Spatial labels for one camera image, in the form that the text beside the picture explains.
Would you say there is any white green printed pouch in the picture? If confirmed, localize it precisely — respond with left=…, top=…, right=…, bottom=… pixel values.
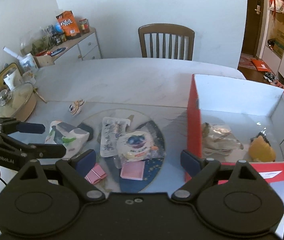
left=45, top=120, right=90, bottom=158

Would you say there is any silver foil snack bag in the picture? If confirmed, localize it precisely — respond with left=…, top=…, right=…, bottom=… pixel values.
left=201, top=122, right=244, bottom=156

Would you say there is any round cartoon face packet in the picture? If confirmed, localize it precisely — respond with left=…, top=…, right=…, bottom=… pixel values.
left=117, top=130, right=165, bottom=164

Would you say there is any yellow plush toy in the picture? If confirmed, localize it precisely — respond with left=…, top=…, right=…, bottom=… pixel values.
left=248, top=135, right=276, bottom=162

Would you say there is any pink binder clip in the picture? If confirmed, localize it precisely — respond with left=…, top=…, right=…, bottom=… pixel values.
left=85, top=164, right=107, bottom=185

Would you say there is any pot with glass lid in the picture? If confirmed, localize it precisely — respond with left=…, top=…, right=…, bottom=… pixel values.
left=0, top=82, right=36, bottom=121

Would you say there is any white mug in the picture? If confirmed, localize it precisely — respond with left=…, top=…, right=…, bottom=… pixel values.
left=3, top=68, right=23, bottom=90

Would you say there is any white text sachet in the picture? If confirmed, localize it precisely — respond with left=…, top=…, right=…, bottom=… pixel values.
left=100, top=116, right=131, bottom=158

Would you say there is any pink sticky note pad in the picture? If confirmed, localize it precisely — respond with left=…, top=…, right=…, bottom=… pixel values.
left=120, top=161, right=145, bottom=181

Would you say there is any small cartoon figurine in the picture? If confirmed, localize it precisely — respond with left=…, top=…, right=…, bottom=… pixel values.
left=69, top=99, right=85, bottom=116

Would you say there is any white printed cup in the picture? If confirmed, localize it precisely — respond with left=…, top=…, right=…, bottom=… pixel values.
left=19, top=53, right=39, bottom=74

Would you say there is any red cardboard box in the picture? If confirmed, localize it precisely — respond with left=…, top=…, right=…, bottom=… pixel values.
left=187, top=74, right=284, bottom=183

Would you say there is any glass terrarium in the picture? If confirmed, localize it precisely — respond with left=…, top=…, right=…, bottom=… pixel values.
left=19, top=28, right=54, bottom=56

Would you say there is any white sideboard cabinet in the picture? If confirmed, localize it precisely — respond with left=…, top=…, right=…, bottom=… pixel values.
left=34, top=27, right=103, bottom=68

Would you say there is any orange red floor mat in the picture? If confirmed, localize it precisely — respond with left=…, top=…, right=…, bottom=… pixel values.
left=251, top=59, right=271, bottom=72

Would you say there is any orange snack bag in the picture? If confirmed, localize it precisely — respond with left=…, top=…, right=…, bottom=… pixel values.
left=56, top=11, right=81, bottom=40

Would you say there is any red sauce jar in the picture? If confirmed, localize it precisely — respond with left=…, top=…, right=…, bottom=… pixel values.
left=79, top=18, right=90, bottom=34

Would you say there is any brown wooden chair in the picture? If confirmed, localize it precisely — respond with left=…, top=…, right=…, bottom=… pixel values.
left=138, top=23, right=195, bottom=61

